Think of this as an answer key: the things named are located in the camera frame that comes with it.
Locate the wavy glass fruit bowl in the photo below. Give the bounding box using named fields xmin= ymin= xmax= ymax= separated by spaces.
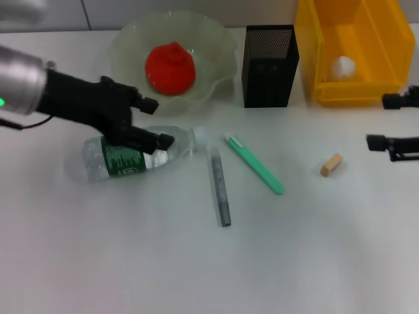
xmin=109 ymin=10 xmax=238 ymax=116

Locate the grey pen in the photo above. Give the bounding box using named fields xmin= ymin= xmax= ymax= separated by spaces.
xmin=208 ymin=146 xmax=232 ymax=229

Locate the clear green-label water bottle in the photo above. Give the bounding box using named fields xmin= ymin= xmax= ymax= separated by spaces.
xmin=81 ymin=125 xmax=212 ymax=184

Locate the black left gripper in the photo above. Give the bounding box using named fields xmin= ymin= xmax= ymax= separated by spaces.
xmin=45 ymin=69 xmax=176 ymax=154

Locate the red-orange fruit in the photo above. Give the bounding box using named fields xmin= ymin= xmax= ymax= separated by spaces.
xmin=145 ymin=41 xmax=198 ymax=96

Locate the green pen with white clip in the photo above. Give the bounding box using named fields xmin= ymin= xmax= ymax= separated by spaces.
xmin=224 ymin=133 xmax=285 ymax=196

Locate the yellow plastic bin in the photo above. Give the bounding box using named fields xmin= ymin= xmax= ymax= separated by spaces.
xmin=295 ymin=0 xmax=416 ymax=108

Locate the black mesh pen holder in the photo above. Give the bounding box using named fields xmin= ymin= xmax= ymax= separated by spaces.
xmin=242 ymin=24 xmax=301 ymax=109

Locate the small wooden cork block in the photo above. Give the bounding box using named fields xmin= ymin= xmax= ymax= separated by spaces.
xmin=319 ymin=153 xmax=344 ymax=179

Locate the white paper ball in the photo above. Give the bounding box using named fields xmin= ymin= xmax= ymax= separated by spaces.
xmin=330 ymin=55 xmax=357 ymax=79

